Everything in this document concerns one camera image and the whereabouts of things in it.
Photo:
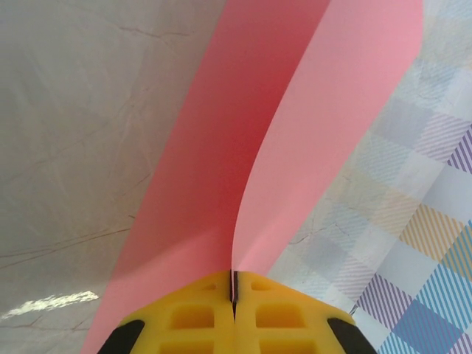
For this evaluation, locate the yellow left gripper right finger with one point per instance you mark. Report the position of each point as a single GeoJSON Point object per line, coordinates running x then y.
{"type": "Point", "coordinates": [287, 324]}

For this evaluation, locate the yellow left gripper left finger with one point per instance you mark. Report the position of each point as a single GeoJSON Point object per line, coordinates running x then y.
{"type": "Point", "coordinates": [184, 324]}

